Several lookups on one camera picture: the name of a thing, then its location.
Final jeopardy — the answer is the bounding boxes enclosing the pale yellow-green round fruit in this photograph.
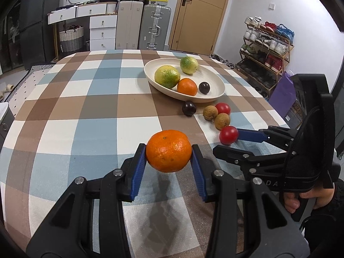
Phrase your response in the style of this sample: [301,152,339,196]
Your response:
[180,56,199,75]

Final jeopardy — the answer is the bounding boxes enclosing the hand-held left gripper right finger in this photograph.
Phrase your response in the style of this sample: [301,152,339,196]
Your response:
[191,144,311,258]

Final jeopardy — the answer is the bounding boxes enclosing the person's right hand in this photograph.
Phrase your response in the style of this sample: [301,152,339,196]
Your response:
[283,187,336,214]

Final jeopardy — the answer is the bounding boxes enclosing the patterned doormat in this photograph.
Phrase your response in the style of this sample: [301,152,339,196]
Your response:
[286,99,307,129]

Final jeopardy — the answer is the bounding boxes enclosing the white drawer dresser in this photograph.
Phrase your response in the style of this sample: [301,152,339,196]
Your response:
[48,2,119,51]

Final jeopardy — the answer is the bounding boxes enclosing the orange mandarin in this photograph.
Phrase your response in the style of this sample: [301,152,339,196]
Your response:
[146,130,192,173]
[177,78,198,96]

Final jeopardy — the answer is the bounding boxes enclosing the person's right forearm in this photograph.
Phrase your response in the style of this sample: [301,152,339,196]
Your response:
[299,207,344,250]

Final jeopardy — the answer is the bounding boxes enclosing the white grey side cabinet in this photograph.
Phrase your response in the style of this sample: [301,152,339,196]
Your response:
[0,102,15,151]

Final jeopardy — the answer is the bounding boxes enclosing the cream round plate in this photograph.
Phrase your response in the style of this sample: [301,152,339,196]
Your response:
[144,58,226,103]

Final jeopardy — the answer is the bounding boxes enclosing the wooden shoe rack with shoes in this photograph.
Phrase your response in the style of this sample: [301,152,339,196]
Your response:
[238,15,295,97]

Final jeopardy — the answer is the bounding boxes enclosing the dotted floor mat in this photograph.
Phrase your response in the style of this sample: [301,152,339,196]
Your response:
[7,68,51,103]

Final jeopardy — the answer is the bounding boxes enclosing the glass door wardrobe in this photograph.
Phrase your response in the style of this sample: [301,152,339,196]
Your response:
[0,0,26,74]

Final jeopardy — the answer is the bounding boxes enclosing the purple bag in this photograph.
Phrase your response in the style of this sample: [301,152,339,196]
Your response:
[268,70,297,124]

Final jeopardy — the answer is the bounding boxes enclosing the wicker laundry basket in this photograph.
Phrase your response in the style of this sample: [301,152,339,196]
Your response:
[58,25,84,53]

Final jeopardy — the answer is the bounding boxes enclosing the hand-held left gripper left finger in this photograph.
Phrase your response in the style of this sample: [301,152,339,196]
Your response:
[25,143,148,258]

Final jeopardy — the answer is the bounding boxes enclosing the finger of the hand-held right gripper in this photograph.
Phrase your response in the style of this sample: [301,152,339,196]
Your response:
[213,144,290,180]
[236,125,296,151]

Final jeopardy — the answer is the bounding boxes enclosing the pile of loose shoes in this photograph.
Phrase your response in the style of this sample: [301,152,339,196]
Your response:
[210,54,237,69]

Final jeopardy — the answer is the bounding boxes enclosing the large green citrus fruit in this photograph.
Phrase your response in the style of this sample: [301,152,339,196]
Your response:
[154,65,181,89]

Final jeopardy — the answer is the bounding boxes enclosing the wooden door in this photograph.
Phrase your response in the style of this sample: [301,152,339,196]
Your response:
[169,0,234,55]

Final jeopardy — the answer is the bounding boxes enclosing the silver suitcase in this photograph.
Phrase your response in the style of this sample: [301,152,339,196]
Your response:
[138,4,172,51]

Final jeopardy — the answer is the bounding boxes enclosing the brown longan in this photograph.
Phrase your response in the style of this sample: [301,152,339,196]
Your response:
[214,113,231,130]
[203,105,218,120]

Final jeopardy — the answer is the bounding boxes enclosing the red tomato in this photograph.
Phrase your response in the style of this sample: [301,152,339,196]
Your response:
[219,126,239,145]
[215,102,231,115]

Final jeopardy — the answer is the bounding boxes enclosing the beige suitcase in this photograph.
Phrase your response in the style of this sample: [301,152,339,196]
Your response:
[115,0,144,50]

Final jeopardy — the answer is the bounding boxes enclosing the black refrigerator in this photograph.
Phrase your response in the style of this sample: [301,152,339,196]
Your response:
[17,0,66,69]

